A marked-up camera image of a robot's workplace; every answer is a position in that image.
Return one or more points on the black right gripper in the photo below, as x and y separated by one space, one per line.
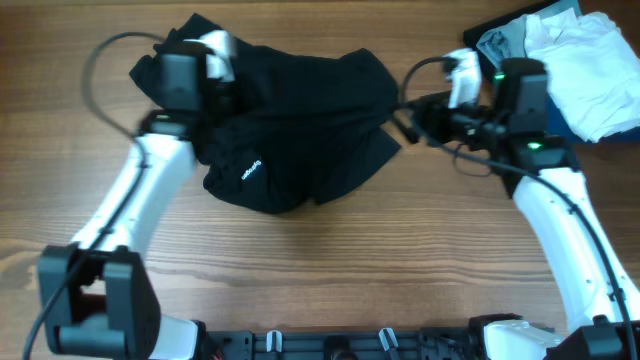
442 111

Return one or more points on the black polo shirt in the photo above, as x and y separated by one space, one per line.
305 128

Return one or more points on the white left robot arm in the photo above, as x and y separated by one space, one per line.
97 299

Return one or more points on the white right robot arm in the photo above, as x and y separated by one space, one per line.
542 176

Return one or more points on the black folded garment in pile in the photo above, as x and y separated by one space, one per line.
470 37

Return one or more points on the dark blue folded garment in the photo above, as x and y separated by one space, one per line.
557 125

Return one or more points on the white folded shirt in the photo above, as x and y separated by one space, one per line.
593 71

